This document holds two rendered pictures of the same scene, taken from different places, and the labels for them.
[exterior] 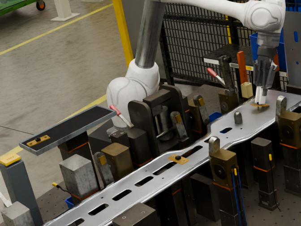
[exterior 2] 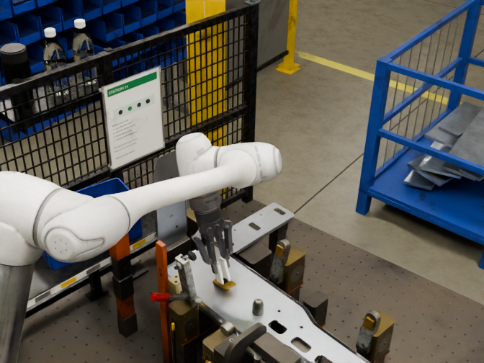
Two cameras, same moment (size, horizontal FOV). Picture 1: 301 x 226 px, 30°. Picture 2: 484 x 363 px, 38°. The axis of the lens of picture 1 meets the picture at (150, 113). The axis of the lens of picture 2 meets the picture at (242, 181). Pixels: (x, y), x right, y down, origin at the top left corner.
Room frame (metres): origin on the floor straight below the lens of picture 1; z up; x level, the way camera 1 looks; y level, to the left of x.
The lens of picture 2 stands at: (2.30, 1.04, 2.43)
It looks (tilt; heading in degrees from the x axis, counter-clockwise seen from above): 35 degrees down; 261
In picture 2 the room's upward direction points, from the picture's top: 1 degrees clockwise
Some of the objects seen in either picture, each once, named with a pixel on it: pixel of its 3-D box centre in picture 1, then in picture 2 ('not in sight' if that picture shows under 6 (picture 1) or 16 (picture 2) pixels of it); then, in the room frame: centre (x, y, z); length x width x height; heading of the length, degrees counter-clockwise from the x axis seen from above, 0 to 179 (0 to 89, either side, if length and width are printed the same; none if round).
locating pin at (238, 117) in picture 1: (238, 118); (258, 307); (2.03, -0.34, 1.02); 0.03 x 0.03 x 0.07
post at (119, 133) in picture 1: (128, 177); not in sight; (1.95, 0.14, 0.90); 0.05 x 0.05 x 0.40; 36
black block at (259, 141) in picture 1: (268, 176); (315, 330); (1.84, -0.39, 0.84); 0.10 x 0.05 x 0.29; 36
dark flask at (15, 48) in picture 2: not in sight; (18, 76); (2.66, -0.84, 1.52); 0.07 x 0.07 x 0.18
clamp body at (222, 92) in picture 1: (230, 127); (181, 351); (2.25, -0.34, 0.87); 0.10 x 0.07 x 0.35; 36
